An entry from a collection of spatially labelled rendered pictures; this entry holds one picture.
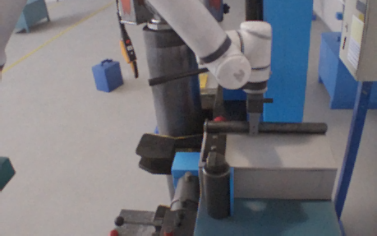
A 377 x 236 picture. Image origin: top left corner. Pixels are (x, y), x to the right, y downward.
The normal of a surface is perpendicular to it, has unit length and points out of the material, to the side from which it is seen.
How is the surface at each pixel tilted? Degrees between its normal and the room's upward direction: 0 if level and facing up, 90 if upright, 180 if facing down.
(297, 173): 90
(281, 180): 90
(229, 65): 91
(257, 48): 90
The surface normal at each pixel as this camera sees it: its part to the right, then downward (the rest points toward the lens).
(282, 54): -0.15, 0.51
